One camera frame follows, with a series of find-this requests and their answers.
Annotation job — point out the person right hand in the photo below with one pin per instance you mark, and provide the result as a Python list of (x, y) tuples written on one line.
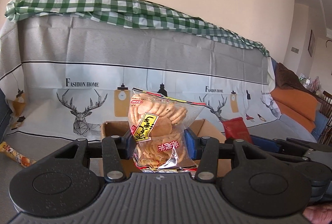
[(319, 214)]

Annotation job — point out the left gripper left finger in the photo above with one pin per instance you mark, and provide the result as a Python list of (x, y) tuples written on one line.
[(114, 149)]

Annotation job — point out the orange cushion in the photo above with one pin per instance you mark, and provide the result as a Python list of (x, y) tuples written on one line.
[(298, 105)]

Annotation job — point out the red square snack packet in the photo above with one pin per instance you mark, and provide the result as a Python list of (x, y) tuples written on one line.
[(236, 129)]

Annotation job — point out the green checkered cloth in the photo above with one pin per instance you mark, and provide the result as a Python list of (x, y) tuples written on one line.
[(131, 14)]

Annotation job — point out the brown cracker bag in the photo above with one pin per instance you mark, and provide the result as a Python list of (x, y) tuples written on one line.
[(157, 123)]

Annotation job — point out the yellow orange snack bar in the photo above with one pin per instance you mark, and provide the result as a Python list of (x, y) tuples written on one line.
[(15, 155)]

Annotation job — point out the brown blanket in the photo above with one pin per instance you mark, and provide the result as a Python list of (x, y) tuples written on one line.
[(286, 79)]

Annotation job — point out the wooden chair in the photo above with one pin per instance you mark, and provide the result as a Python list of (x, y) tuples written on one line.
[(325, 110)]

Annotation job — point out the grey deer print cloth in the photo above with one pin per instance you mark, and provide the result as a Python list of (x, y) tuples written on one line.
[(63, 76)]

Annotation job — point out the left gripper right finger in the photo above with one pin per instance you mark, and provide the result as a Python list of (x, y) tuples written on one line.
[(206, 150)]

